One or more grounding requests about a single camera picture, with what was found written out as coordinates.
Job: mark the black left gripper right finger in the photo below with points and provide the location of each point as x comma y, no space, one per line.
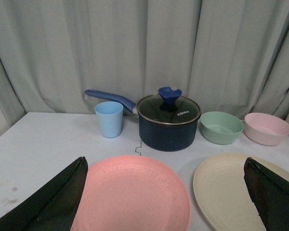
270,194

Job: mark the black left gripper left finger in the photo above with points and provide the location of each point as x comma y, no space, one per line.
54,206

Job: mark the cream plate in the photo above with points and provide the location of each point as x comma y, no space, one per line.
222,196

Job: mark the pink plate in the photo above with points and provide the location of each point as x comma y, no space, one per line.
133,193

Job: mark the pink bowl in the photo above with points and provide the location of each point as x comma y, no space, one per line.
265,129

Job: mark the green bowl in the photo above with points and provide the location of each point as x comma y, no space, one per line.
220,128

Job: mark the light blue cup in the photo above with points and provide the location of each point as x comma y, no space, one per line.
110,116

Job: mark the dark blue saucepan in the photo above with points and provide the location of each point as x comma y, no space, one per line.
159,137

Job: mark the glass lid with blue knob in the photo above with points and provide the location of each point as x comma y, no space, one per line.
168,107

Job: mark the grey curtain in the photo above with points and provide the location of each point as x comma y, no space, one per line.
227,55

